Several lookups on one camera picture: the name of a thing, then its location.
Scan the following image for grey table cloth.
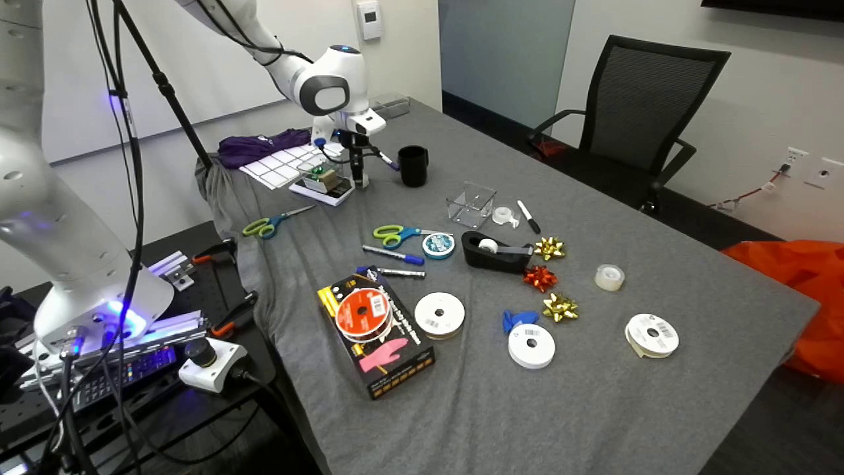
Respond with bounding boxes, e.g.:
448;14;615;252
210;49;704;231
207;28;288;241
195;95;819;475

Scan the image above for teal ribbon spool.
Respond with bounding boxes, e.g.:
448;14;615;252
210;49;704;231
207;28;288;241
418;231;458;263

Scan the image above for small clear tape roll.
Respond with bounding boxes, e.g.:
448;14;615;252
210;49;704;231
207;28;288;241
491;203;521;232

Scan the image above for white power adapter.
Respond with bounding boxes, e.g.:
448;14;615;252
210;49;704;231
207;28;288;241
176;335;249;396

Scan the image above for black cable bundle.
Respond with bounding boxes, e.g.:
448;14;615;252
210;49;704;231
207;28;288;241
81;0;153;475

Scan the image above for red gift bow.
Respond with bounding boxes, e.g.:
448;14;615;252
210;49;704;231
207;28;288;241
521;265;562;294

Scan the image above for black marker pen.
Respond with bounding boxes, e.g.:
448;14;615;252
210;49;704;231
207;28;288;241
513;198;546;239

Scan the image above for white label sheets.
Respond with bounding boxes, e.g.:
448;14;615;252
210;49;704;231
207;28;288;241
237;142;332;193

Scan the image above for small green blue scissors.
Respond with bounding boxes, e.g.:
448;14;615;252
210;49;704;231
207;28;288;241
368;223;427;252

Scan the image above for purple cloth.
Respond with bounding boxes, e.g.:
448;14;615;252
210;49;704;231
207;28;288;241
215;128;313;171

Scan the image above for clear plastic package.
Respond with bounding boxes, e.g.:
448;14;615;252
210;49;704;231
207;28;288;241
442;183;497;232

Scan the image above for black tape dispenser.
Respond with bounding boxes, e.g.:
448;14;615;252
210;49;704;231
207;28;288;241
458;231;534;278

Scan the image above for orange bag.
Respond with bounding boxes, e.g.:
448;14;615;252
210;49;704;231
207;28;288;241
720;239;844;391

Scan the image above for black office chair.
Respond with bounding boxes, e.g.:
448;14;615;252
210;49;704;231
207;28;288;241
525;34;732;214

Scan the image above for large green blue scissors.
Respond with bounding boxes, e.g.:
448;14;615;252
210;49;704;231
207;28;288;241
237;203;315;244

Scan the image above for gold gift bow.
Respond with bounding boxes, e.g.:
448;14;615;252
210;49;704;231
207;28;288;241
541;290;582;325
532;235;567;265

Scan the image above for white wall outlet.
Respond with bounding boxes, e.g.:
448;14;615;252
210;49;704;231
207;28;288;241
783;142;824;185

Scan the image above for black mug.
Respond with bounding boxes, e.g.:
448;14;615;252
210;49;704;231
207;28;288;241
394;142;433;190

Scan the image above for blue marker pen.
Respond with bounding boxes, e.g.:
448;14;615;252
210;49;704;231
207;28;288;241
354;265;429;284
361;244;427;266

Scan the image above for translucent white tape roll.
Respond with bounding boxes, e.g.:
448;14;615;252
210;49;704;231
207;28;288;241
592;263;627;296

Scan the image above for orange black clamp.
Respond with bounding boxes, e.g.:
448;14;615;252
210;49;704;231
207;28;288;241
186;241;241;272
205;294;261;340

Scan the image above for black wall television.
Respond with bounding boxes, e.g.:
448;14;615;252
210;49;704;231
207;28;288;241
699;0;844;25

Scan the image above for white spool gold ribbon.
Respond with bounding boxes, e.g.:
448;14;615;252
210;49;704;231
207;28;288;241
412;290;470;340

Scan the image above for black camera stand pole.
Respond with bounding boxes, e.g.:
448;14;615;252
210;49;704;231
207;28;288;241
108;0;219;175

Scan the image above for blue gift bow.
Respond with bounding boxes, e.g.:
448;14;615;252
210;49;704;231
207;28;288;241
501;306;541;338

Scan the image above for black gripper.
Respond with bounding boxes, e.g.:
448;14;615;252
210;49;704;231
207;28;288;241
330;128;377;190

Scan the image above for white wall thermostat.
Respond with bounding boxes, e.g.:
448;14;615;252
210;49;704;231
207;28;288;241
354;0;384;45

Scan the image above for clear plastic organizer container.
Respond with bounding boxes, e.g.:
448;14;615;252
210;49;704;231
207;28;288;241
371;95;416;123

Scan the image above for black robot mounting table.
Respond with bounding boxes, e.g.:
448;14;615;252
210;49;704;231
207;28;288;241
0;220;301;475

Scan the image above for black glove box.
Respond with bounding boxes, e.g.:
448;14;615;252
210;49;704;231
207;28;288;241
313;272;438;405

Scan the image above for orange ribbon spool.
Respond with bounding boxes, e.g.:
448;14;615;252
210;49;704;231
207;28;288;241
332;286;393;350

